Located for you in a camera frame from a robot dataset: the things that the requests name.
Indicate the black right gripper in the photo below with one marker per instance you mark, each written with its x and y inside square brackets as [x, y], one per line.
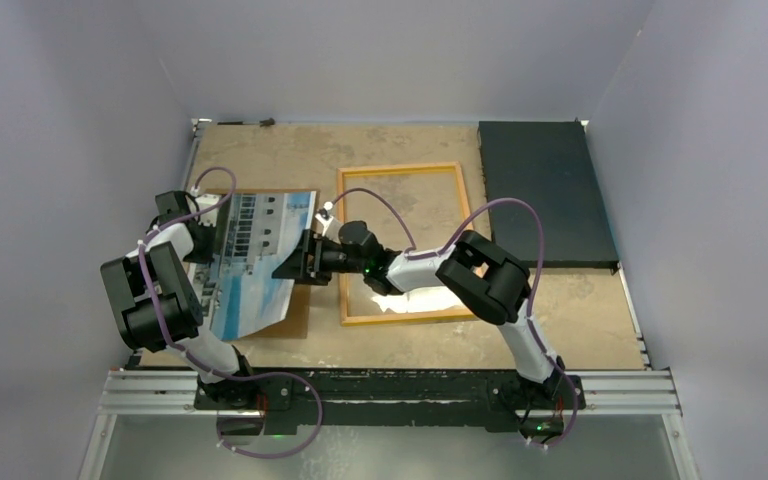
[298, 267]

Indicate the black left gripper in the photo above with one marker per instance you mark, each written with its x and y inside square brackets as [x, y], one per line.
[207, 256]

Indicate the building and sky photo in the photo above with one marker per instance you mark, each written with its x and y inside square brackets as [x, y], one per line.
[251, 272]

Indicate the brown frame backing board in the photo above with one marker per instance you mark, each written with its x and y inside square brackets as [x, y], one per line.
[291, 311]

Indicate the yellow picture frame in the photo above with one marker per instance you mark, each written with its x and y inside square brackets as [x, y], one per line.
[438, 315]

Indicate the clear frame glass pane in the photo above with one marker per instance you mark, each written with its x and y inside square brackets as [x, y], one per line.
[403, 210]

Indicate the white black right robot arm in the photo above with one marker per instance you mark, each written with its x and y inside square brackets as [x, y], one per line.
[491, 283]

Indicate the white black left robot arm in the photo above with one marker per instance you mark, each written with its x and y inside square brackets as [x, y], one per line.
[156, 307]

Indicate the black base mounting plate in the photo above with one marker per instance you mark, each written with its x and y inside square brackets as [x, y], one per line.
[498, 401]

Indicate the dark green flat box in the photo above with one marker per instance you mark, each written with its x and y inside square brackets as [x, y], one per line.
[547, 165]

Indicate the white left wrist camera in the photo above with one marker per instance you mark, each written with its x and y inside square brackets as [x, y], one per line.
[203, 201]

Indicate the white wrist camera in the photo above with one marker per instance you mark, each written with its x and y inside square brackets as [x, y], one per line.
[326, 219]
[203, 201]

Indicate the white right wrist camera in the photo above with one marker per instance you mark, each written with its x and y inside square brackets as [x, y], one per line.
[326, 219]

